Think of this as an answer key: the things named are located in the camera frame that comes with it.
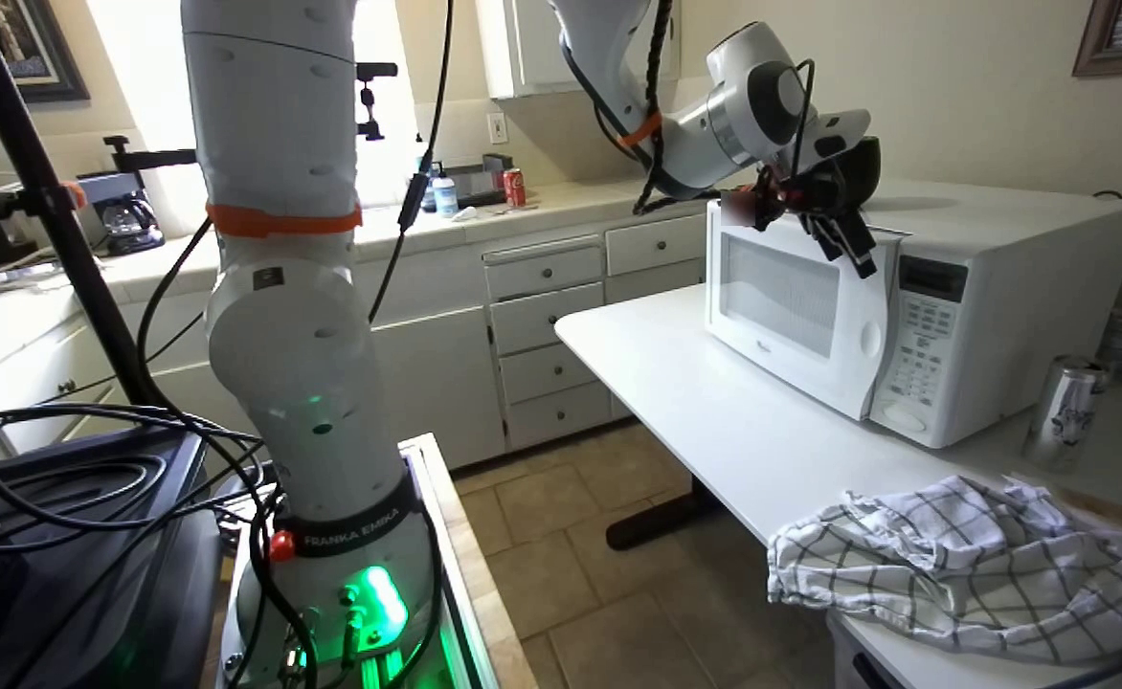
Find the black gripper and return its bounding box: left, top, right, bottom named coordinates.
left=783, top=148, right=885, bottom=285

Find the white microwave oven body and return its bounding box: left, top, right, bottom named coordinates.
left=703, top=175, right=1122, bottom=453

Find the white table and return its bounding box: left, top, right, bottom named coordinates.
left=552, top=279, right=1122, bottom=555

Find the black table base foot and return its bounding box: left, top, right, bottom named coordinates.
left=604, top=488, right=732, bottom=555

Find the checkered white dish cloth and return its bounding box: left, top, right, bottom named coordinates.
left=761, top=470, right=1122, bottom=672

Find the dark small counter appliance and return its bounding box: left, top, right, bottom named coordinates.
left=451, top=155, right=513, bottom=210

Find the brown wooden board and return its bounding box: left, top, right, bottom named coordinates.
left=1055, top=481, right=1122, bottom=540

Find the blue plastic bottle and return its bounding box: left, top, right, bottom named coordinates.
left=426, top=168, right=462, bottom=219

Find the white kitchen counter cabinet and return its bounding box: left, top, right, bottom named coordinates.
left=0, top=175, right=716, bottom=470

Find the white bin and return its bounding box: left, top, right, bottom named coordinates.
left=822, top=610, right=1122, bottom=689

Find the wood edged robot cart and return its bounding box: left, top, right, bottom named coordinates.
left=198, top=430, right=544, bottom=689

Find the black countertop appliance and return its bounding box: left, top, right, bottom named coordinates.
left=75, top=129, right=198, bottom=261

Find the black tripod pole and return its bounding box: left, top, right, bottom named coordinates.
left=0, top=0, right=169, bottom=415

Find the black equipment case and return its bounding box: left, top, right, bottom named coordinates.
left=0, top=425, right=232, bottom=689

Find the black hanging cable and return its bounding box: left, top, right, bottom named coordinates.
left=365, top=0, right=460, bottom=326

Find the black camera on boom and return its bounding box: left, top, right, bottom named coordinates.
left=352, top=57, right=406, bottom=146

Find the black cable bundle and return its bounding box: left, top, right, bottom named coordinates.
left=0, top=215, right=323, bottom=689

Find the black framed wall picture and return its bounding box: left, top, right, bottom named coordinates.
left=0, top=0, right=92, bottom=111

